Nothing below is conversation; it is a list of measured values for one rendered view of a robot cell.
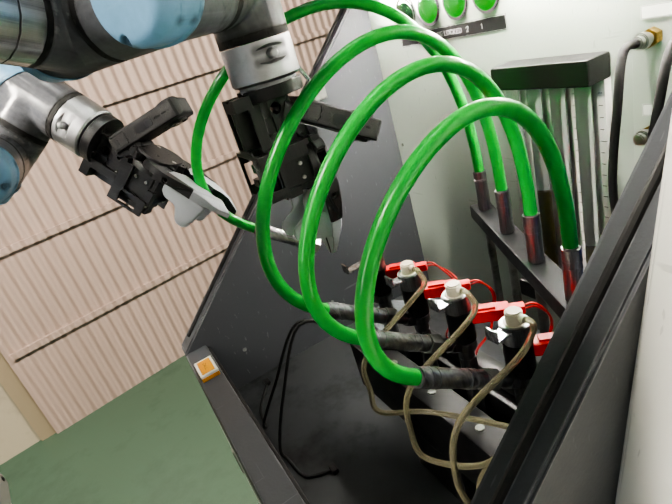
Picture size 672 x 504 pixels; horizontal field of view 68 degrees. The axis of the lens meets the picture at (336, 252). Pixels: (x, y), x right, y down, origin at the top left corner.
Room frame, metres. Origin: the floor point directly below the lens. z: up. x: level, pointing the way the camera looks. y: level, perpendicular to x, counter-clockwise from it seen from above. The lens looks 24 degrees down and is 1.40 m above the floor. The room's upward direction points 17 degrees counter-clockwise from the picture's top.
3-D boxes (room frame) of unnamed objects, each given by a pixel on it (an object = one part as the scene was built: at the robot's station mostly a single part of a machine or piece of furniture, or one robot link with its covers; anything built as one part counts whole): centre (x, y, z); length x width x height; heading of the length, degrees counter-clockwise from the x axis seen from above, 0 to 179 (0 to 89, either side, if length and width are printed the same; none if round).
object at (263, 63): (0.56, 0.02, 1.38); 0.08 x 0.08 x 0.05
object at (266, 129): (0.56, 0.02, 1.30); 0.09 x 0.08 x 0.12; 112
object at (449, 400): (0.48, -0.09, 0.91); 0.34 x 0.10 x 0.15; 22
